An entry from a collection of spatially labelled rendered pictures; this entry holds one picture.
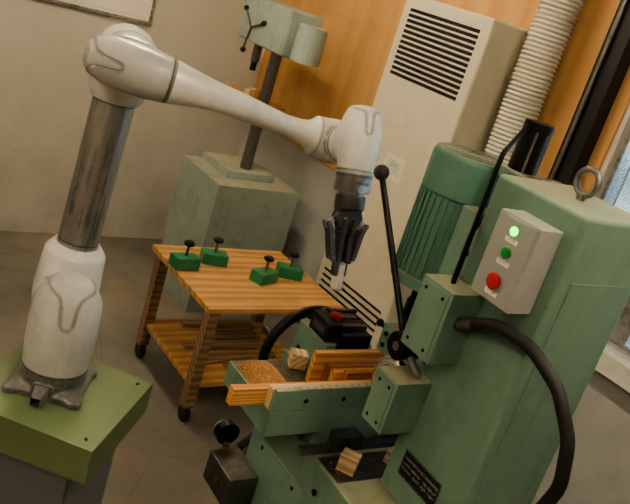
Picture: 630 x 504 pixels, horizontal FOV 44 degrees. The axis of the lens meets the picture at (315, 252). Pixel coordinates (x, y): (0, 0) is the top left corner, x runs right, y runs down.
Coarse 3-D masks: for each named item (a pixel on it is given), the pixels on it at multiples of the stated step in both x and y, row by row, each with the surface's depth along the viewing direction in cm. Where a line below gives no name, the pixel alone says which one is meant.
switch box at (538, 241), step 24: (504, 216) 136; (528, 216) 136; (504, 240) 136; (528, 240) 131; (552, 240) 132; (480, 264) 140; (528, 264) 132; (480, 288) 140; (504, 288) 135; (528, 288) 134; (528, 312) 137
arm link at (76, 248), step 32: (96, 96) 180; (128, 96) 179; (96, 128) 182; (128, 128) 186; (96, 160) 184; (96, 192) 187; (64, 224) 190; (96, 224) 191; (64, 256) 190; (96, 256) 194; (32, 288) 194
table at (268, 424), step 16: (288, 352) 198; (288, 368) 183; (256, 416) 167; (272, 416) 163; (288, 416) 166; (304, 416) 168; (320, 416) 171; (336, 416) 173; (352, 416) 176; (272, 432) 165; (288, 432) 168; (304, 432) 170
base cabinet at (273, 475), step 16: (256, 432) 191; (256, 448) 190; (256, 464) 190; (272, 464) 184; (272, 480) 183; (288, 480) 178; (256, 496) 189; (272, 496) 183; (288, 496) 177; (304, 496) 172
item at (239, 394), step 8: (232, 384) 161; (240, 384) 162; (248, 384) 163; (256, 384) 164; (264, 384) 165; (272, 384) 166; (232, 392) 160; (240, 392) 161; (248, 392) 162; (256, 392) 163; (264, 392) 164; (232, 400) 161; (240, 400) 162; (248, 400) 163; (256, 400) 164; (264, 400) 165
